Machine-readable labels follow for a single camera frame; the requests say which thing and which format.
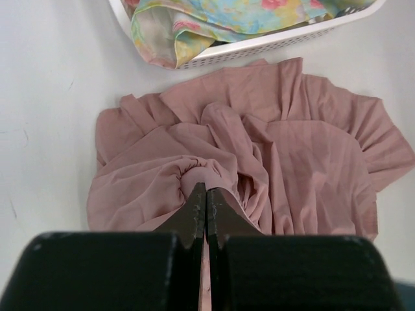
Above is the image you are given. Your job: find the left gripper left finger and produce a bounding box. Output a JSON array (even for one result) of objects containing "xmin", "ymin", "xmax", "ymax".
[{"xmin": 1, "ymin": 183, "xmax": 206, "ymax": 310}]

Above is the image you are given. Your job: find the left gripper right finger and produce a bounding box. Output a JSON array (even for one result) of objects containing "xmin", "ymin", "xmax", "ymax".
[{"xmin": 206, "ymin": 189, "xmax": 407, "ymax": 310}]

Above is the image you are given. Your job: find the pink skirt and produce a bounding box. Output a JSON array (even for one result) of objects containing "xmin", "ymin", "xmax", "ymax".
[{"xmin": 86, "ymin": 58, "xmax": 414, "ymax": 310}]

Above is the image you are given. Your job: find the yellow floral garment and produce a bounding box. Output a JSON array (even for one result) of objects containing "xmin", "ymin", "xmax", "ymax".
[{"xmin": 123, "ymin": 0, "xmax": 340, "ymax": 69}]

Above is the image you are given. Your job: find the white laundry basket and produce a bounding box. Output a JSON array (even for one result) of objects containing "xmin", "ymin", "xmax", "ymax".
[{"xmin": 110, "ymin": 1, "xmax": 384, "ymax": 69}]

